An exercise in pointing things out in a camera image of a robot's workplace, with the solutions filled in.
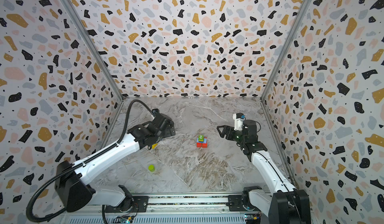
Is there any light blue rectangular block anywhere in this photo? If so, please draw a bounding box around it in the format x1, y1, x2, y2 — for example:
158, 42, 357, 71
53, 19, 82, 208
197, 137, 207, 145

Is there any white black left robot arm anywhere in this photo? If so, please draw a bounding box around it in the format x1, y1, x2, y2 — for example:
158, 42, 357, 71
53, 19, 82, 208
26, 113, 176, 223

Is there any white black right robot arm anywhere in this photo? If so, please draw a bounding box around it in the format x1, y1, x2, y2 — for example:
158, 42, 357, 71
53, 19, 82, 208
217, 117, 312, 224

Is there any green cylinder block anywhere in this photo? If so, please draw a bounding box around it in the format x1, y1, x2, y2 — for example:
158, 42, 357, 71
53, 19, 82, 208
148, 165, 156, 173

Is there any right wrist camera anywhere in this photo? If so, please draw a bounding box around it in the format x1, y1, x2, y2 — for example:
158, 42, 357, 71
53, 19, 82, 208
233, 113, 246, 131

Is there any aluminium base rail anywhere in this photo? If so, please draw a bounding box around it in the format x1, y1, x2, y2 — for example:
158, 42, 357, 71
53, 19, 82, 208
65, 192, 316, 224

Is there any right wall corner aluminium post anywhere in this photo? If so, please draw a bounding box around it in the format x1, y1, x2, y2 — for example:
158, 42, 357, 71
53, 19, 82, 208
261, 0, 311, 102

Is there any wall corner aluminium post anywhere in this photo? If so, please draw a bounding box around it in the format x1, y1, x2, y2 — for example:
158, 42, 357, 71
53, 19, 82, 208
261, 0, 311, 102
60, 0, 124, 102

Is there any left wall corner aluminium post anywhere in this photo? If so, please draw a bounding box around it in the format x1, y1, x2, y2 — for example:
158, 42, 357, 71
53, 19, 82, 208
60, 0, 124, 102

